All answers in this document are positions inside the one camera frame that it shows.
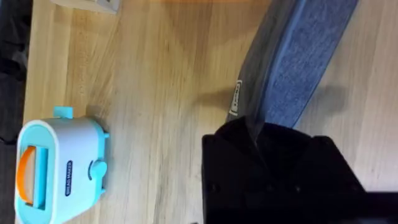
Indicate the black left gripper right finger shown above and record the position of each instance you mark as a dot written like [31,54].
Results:
[298,180]

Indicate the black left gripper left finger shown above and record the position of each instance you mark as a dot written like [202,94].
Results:
[227,174]

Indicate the blue and grey zip bag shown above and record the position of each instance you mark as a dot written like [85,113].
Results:
[295,56]

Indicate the white and turquoise toy toaster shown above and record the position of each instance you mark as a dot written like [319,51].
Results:
[66,168]

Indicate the pale grey box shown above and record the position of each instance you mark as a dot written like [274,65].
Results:
[93,4]

